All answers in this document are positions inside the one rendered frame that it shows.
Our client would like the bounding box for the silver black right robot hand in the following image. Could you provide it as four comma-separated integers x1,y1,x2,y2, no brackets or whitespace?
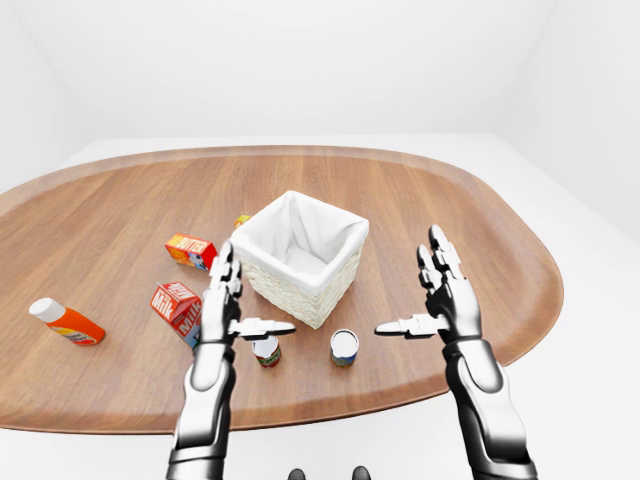
374,224,484,345

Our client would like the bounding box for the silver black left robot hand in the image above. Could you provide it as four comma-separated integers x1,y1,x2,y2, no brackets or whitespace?
199,240,297,346

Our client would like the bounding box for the orange butter box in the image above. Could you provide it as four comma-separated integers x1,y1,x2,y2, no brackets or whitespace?
164,233,219,272

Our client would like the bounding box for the white woven lined basket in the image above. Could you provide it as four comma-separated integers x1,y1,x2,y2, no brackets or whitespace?
229,189,371,331

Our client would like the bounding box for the orange bottle with white cap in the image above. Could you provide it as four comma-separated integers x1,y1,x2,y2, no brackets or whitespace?
28,297,107,347

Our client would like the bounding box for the red green tomato sauce tin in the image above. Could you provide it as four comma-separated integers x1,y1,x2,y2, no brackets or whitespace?
251,335,283,369

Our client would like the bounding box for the red white milk carton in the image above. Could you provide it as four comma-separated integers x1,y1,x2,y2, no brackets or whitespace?
149,280,204,350

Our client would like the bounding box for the blue yellow labelled tin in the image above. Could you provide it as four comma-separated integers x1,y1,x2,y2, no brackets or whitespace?
329,328,361,369

